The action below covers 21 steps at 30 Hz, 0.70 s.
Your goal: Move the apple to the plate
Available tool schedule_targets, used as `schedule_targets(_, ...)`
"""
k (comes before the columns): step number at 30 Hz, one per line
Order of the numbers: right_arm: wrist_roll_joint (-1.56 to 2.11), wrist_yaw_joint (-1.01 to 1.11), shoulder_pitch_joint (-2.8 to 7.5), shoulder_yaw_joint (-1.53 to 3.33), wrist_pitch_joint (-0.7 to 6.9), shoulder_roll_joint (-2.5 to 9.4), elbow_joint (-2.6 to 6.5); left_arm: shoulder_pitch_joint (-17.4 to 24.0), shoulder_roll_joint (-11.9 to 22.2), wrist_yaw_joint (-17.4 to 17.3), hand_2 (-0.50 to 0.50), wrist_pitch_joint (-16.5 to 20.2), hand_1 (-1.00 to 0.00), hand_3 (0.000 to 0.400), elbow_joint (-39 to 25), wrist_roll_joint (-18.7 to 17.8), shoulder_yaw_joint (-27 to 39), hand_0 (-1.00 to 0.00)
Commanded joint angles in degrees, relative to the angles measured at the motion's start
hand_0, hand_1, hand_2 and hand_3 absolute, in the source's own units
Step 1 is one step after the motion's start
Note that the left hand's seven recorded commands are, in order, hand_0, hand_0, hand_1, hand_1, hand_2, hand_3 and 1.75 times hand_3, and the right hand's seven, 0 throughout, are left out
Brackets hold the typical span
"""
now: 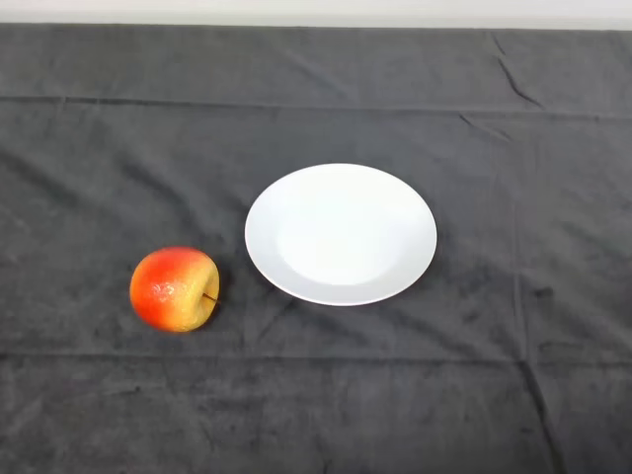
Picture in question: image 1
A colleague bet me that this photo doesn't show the red and yellow apple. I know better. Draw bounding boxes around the red and yellow apple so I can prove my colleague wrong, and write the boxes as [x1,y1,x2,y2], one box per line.
[128,246,221,334]

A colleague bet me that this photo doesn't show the black cloth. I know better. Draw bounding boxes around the black cloth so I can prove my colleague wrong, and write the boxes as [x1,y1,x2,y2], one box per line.
[0,22,632,474]

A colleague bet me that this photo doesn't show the white round plate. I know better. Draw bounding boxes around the white round plate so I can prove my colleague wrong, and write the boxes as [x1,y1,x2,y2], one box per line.
[244,163,438,307]

